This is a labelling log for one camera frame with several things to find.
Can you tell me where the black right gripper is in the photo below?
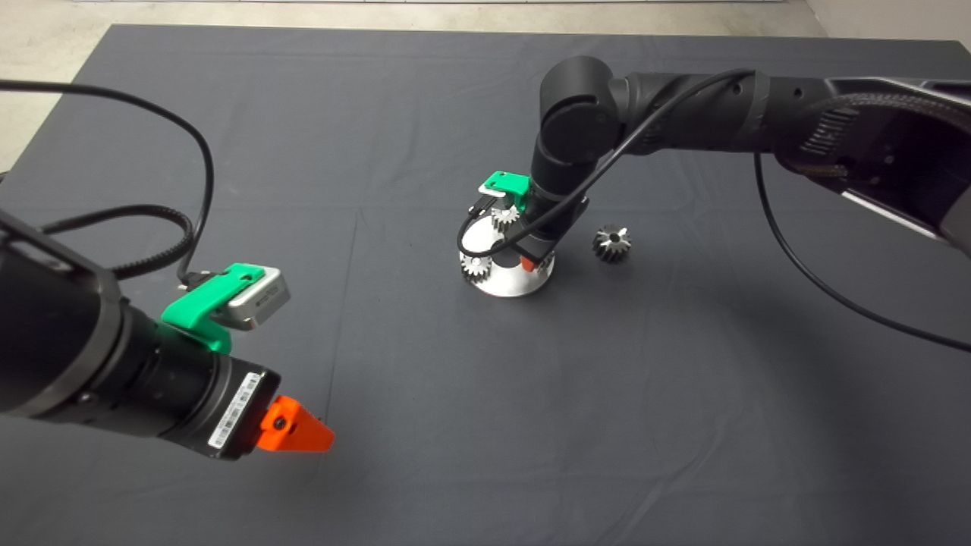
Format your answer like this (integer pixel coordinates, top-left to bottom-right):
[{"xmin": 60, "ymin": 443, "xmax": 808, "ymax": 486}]
[{"xmin": 512, "ymin": 188, "xmax": 590, "ymax": 272}]

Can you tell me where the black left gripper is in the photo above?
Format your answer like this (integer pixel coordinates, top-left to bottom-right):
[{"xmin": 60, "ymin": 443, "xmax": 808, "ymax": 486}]
[{"xmin": 114, "ymin": 303, "xmax": 335, "ymax": 461}]

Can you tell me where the larger steel gear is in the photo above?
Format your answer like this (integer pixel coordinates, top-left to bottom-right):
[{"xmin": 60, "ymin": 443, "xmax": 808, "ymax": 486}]
[{"xmin": 592, "ymin": 224, "xmax": 633, "ymax": 264}]

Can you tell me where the round metal plate with hole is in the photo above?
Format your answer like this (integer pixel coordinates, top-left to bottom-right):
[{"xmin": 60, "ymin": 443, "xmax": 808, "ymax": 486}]
[{"xmin": 458, "ymin": 215, "xmax": 555, "ymax": 300}]

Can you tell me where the dark grey table cloth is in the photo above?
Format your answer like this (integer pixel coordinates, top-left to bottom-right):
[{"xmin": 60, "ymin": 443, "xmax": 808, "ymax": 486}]
[{"xmin": 0, "ymin": 25, "xmax": 971, "ymax": 546}]

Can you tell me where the green right camera mount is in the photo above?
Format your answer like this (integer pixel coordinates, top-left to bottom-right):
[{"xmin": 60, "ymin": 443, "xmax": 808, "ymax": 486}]
[{"xmin": 479, "ymin": 171, "xmax": 532, "ymax": 215}]

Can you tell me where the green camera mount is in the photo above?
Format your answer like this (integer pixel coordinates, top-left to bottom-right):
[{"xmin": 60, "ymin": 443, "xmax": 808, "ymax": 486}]
[
  {"xmin": 161, "ymin": 263, "xmax": 266, "ymax": 355},
  {"xmin": 479, "ymin": 171, "xmax": 532, "ymax": 215}
]

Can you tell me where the silver left camera box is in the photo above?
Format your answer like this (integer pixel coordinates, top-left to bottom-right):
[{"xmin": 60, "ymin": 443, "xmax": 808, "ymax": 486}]
[{"xmin": 212, "ymin": 265, "xmax": 291, "ymax": 332}]

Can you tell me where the green left camera mount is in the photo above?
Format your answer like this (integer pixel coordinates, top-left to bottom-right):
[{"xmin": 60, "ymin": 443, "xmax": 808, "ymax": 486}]
[{"xmin": 161, "ymin": 263, "xmax": 266, "ymax": 355}]

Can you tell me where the thin black left camera cable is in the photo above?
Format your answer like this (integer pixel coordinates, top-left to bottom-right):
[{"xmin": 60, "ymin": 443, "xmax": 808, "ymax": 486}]
[{"xmin": 0, "ymin": 80, "xmax": 215, "ymax": 289}]

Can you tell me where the black corrugated left cable conduit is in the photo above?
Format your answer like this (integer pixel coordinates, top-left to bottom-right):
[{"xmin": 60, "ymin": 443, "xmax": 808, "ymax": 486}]
[{"xmin": 38, "ymin": 205, "xmax": 195, "ymax": 281}]

